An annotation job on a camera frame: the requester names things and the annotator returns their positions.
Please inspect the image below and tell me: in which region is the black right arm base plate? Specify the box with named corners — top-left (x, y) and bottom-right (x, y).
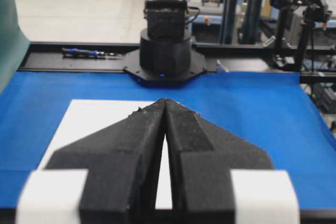
top-left (123, 50), bottom-right (217, 87)

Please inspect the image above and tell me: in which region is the blue handled screwdriver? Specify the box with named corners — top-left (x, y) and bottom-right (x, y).
top-left (61, 48), bottom-right (122, 59)

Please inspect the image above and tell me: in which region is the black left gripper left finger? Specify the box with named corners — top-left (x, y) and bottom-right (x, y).
top-left (16, 99), bottom-right (165, 223)

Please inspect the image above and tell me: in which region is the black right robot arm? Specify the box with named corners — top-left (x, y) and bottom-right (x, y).
top-left (125, 0), bottom-right (205, 75)

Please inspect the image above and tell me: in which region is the large white foam board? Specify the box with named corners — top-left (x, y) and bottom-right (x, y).
top-left (38, 99), bottom-right (172, 210)

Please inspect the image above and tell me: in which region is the blue table cloth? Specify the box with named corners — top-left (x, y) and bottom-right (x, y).
top-left (1, 72), bottom-right (335, 223)

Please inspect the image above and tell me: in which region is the black camera stand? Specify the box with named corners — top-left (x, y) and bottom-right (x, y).
top-left (274, 0), bottom-right (332, 71)

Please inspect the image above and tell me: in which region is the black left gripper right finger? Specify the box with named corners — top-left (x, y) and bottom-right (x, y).
top-left (165, 99), bottom-right (300, 223)

